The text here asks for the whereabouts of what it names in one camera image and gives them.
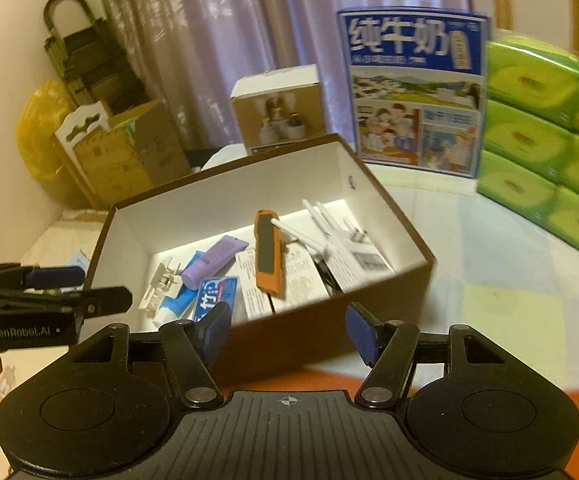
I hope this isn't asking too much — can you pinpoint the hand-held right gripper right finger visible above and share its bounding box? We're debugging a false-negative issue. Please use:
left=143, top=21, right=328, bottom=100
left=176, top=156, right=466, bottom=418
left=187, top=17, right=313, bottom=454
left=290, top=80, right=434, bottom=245
left=345, top=302, right=507, bottom=409

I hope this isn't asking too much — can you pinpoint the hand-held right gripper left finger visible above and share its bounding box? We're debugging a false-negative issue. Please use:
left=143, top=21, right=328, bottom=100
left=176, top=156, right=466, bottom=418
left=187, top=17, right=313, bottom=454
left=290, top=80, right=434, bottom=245
left=69, top=302, right=233, bottom=409

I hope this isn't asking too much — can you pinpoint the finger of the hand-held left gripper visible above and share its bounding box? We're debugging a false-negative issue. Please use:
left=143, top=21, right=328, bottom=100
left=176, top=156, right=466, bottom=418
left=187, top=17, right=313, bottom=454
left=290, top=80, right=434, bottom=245
left=0, top=261, right=87, bottom=293
left=0, top=286, right=133, bottom=322

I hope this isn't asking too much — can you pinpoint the brown storage box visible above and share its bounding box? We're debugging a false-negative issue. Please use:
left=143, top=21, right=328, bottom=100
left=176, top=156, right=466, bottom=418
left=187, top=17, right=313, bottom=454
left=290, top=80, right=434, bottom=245
left=85, top=133, right=437, bottom=391

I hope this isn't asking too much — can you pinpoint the blue hand cream tube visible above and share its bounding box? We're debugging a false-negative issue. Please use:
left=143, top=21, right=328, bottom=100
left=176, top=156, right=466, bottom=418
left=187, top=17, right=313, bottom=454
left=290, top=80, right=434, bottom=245
left=155, top=252, right=207, bottom=327

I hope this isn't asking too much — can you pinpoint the white medicine box green print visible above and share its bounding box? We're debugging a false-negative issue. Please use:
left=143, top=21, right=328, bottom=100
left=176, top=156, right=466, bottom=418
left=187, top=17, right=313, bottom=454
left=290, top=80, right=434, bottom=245
left=234, top=250, right=275, bottom=319

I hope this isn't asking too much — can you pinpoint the white plastic clip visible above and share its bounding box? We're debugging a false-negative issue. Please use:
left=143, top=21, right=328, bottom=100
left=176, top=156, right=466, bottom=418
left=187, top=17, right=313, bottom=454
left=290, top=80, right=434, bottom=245
left=138, top=256, right=185, bottom=318

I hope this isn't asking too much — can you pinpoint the purple packet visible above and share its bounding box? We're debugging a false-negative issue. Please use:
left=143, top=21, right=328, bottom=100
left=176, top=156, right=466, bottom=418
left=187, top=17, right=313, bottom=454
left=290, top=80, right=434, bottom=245
left=182, top=236, right=249, bottom=291

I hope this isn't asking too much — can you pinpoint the white carton with grey side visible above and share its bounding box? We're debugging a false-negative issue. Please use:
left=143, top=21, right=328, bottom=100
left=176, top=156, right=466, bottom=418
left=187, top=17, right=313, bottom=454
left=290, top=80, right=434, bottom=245
left=275, top=250, right=333, bottom=302

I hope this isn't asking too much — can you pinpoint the orange knife sharpener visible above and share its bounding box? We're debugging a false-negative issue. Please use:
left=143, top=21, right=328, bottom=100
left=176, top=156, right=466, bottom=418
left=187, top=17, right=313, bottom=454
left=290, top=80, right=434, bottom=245
left=253, top=208, right=287, bottom=295

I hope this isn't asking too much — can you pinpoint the yellow plastic bag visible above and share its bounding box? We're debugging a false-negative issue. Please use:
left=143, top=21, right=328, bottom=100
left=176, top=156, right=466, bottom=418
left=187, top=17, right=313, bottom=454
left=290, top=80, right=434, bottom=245
left=16, top=80, right=77, bottom=183

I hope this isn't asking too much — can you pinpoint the pastel checked tablecloth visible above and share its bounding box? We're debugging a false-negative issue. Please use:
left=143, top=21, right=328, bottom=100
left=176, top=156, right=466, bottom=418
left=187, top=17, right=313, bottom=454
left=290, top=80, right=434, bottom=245
left=369, top=165, right=579, bottom=391

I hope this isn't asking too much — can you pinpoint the brown cardboard box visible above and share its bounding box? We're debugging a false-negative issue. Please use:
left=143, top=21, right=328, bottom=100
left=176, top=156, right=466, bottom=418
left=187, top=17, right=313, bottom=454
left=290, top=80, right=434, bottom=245
left=76, top=99, right=192, bottom=206

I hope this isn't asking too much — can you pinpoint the white cutout board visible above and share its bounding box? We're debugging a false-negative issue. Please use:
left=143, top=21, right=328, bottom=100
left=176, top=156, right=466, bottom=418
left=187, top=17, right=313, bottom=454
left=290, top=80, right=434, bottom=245
left=53, top=100, right=115, bottom=208

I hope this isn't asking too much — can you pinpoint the black folding cart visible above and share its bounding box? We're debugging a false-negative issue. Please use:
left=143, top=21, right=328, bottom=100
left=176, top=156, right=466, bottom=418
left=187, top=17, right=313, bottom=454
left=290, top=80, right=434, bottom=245
left=43, top=0, right=147, bottom=116

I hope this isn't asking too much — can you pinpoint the small white photo box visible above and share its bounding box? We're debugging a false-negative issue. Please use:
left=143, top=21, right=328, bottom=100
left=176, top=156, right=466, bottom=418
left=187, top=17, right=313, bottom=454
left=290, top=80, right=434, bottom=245
left=229, top=64, right=323, bottom=156

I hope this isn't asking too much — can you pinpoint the blue milk carton box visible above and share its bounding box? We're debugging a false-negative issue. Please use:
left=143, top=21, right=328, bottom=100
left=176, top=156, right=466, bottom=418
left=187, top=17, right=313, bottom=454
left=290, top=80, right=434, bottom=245
left=337, top=7, right=490, bottom=181

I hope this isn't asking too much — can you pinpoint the pack of green tissue packets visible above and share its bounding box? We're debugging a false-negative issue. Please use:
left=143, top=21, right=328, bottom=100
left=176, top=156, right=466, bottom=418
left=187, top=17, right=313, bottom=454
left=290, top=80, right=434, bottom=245
left=475, top=30, right=579, bottom=263

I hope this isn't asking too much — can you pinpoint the purple curtain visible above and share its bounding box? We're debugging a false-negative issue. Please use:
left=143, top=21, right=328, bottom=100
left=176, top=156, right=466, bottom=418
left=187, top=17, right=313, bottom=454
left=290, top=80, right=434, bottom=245
left=92, top=0, right=473, bottom=156

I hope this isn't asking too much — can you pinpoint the light wooden strip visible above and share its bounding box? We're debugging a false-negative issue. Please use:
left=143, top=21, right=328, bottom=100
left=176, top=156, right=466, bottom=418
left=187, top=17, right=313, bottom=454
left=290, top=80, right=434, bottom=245
left=492, top=0, right=513, bottom=31

